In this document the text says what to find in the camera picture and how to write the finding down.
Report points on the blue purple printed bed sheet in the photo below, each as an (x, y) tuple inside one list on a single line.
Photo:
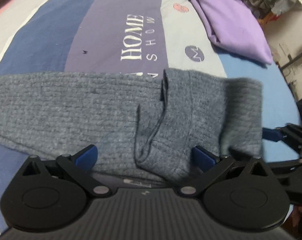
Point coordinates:
[(140, 38)]

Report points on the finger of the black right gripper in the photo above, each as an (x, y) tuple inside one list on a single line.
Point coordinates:
[(290, 134)]

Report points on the grey knitted sweater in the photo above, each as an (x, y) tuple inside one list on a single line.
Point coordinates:
[(144, 127)]

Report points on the folded purple garment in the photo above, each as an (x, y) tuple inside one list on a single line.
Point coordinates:
[(231, 26)]

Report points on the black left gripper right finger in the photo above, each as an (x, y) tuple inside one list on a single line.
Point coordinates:
[(236, 175)]

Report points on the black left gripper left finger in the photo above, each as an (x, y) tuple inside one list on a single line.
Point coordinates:
[(66, 176)]

